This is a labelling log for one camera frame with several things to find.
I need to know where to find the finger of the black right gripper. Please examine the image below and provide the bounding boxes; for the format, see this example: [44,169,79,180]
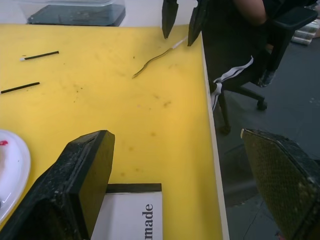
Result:
[161,0,181,40]
[187,0,210,48]

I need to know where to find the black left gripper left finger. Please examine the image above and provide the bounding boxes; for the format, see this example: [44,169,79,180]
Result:
[0,129,116,240]

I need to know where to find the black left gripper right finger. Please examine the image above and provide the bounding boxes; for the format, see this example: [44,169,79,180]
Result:
[240,128,320,240]

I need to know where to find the white matchbox with black print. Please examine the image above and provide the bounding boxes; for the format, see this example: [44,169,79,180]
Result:
[90,183,164,240]

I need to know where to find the seated person in black clothes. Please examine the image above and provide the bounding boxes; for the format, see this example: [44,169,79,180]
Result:
[199,0,276,113]

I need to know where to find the white round plate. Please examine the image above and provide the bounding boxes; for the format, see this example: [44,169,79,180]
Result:
[0,129,32,225]

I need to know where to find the grey patterned shoe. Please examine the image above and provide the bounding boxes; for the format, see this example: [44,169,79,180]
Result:
[258,69,276,88]

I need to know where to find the dark flat tray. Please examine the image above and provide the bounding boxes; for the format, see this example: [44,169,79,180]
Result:
[27,4,126,27]

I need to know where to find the black office chair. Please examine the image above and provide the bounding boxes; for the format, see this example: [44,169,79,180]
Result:
[202,4,319,136]

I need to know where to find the clear plastic wrapped bundle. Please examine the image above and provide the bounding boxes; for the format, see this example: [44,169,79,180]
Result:
[290,17,320,46]

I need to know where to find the thin black candle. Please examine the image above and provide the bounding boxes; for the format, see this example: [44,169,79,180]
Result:
[0,81,41,95]
[19,50,60,63]

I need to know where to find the clear plastic box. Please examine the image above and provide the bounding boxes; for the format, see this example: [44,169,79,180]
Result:
[17,0,126,27]

